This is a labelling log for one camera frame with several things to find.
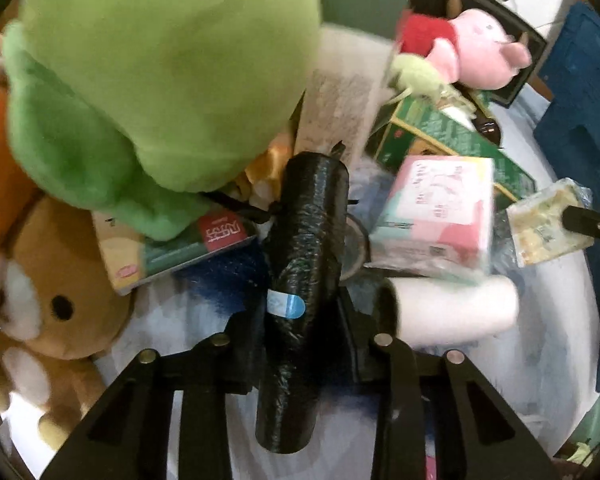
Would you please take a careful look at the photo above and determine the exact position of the black garbage bag roll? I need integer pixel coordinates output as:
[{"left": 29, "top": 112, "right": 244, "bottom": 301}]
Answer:
[{"left": 256, "top": 152, "right": 349, "bottom": 454}]

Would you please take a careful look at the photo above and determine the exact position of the white cylinder roll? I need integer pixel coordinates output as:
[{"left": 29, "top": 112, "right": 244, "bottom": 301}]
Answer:
[{"left": 374, "top": 275, "right": 519, "bottom": 349}]

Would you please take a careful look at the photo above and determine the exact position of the large green plush toy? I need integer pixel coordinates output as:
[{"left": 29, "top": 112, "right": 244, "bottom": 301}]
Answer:
[{"left": 2, "top": 0, "right": 322, "bottom": 240}]

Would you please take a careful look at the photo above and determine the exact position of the green medicine box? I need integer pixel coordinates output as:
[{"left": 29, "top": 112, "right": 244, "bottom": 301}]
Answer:
[{"left": 365, "top": 96, "right": 536, "bottom": 210}]

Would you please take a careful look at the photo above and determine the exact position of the brown glass medicine bottle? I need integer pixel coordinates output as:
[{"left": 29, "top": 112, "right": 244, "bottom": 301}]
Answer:
[{"left": 467, "top": 90, "right": 502, "bottom": 146}]

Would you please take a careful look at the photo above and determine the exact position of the brown bear plush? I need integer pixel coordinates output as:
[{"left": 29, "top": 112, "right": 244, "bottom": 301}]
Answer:
[{"left": 0, "top": 195, "right": 132, "bottom": 450}]

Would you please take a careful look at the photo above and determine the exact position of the yellow snack packet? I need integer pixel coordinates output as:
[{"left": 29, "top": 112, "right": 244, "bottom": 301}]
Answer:
[{"left": 505, "top": 178, "right": 594, "bottom": 268}]

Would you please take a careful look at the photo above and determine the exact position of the small green frog plush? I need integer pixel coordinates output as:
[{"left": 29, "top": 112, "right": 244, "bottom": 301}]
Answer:
[{"left": 387, "top": 53, "right": 463, "bottom": 106}]

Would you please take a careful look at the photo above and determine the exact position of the small book with red label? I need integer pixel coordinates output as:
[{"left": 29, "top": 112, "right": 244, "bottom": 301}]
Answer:
[{"left": 92, "top": 209, "right": 257, "bottom": 296}]

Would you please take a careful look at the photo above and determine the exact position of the blue plastic storage crate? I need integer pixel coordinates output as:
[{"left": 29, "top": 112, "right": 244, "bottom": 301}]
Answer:
[{"left": 534, "top": 2, "right": 600, "bottom": 392}]

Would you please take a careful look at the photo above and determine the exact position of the white green carton box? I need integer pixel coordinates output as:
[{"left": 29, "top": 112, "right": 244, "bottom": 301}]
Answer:
[{"left": 294, "top": 23, "right": 396, "bottom": 169}]

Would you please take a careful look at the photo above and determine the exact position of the pink white medicine box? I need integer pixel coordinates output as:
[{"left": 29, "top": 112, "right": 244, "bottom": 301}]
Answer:
[{"left": 368, "top": 155, "right": 494, "bottom": 283}]

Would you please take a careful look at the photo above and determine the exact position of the red dress pig plush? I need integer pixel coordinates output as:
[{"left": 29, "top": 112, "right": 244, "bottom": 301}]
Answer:
[{"left": 401, "top": 9, "right": 532, "bottom": 90}]

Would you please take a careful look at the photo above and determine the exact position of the black framed box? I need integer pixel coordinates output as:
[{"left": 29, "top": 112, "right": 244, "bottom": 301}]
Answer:
[{"left": 401, "top": 0, "right": 546, "bottom": 107}]

